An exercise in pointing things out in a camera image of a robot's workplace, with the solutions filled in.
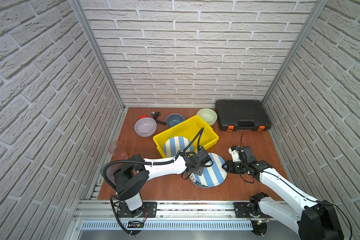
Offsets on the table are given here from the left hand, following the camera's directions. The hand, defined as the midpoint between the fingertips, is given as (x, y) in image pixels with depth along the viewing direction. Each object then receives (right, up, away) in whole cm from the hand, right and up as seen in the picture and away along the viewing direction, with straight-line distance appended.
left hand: (200, 166), depth 84 cm
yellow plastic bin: (-5, +21, +17) cm, 28 cm away
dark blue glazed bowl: (-18, +28, +24) cm, 41 cm away
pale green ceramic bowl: (+10, +30, +26) cm, 41 cm away
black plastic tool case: (+28, +31, +24) cm, 48 cm away
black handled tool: (-32, +31, +29) cm, 53 cm away
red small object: (-41, +30, +26) cm, 57 cm away
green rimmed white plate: (-5, -6, -2) cm, 8 cm away
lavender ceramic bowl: (-37, +22, +21) cm, 48 cm away
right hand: (+14, 0, 0) cm, 14 cm away
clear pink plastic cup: (-54, +8, +11) cm, 55 cm away
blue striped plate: (+8, -5, -2) cm, 10 cm away
